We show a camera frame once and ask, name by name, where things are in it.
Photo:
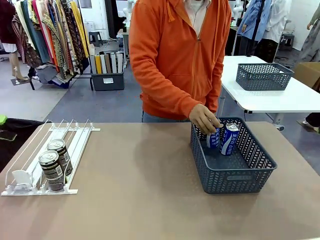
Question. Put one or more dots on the black step stool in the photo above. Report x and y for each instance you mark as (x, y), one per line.
(95, 37)

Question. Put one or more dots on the person's blue jeans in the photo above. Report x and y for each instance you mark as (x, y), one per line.
(160, 118)

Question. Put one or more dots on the white coat on stand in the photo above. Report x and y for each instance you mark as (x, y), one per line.
(277, 20)

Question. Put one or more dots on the dark brown coffee can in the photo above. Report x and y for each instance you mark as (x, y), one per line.
(62, 150)
(51, 167)

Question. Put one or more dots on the person orange hoodie torso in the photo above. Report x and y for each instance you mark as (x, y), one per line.
(172, 37)

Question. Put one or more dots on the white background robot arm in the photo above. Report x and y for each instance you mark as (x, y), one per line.
(128, 12)

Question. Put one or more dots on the grey-blue woven plastic basket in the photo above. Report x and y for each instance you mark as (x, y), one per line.
(260, 80)
(225, 180)

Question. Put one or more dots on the mannequin in grey dress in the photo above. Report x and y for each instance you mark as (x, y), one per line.
(312, 42)

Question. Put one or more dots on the brown board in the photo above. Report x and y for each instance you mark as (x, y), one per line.
(107, 63)

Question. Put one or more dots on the black cloth cover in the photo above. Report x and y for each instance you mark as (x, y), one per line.
(17, 145)

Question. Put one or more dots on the mannequin in dark red top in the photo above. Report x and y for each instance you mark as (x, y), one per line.
(10, 27)

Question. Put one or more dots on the grey storage bin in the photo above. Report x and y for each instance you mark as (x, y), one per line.
(107, 81)

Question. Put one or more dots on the clothes rack with garments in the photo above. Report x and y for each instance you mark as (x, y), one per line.
(57, 32)

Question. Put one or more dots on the person's right forearm orange sleeve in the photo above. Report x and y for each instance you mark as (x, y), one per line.
(170, 98)

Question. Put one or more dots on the brown cardboard box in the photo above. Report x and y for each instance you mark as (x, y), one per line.
(308, 73)

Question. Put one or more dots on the grey plastic stool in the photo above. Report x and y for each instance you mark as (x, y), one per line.
(287, 41)

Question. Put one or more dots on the blue white drink can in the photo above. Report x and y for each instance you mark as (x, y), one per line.
(213, 141)
(228, 142)

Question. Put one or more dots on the person's right hand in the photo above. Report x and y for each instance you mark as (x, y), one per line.
(203, 118)

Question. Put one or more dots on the yellow board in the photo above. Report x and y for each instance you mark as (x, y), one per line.
(99, 64)

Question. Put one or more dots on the white side table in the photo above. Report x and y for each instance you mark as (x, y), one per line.
(275, 100)

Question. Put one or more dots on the mannequin in blue shirt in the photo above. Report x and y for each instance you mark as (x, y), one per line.
(251, 25)

